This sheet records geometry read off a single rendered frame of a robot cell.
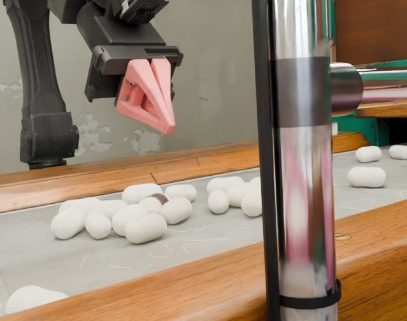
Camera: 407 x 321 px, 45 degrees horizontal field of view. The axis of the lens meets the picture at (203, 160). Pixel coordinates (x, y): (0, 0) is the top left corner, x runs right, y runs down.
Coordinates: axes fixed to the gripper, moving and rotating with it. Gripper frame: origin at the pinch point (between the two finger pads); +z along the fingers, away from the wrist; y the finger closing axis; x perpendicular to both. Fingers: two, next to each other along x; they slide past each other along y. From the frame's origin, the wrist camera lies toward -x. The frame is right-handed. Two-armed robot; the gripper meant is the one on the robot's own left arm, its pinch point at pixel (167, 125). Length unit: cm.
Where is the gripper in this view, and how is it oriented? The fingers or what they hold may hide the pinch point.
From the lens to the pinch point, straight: 49.6
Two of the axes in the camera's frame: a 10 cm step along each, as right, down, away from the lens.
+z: 4.7, 7.0, -5.4
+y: 8.2, -1.3, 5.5
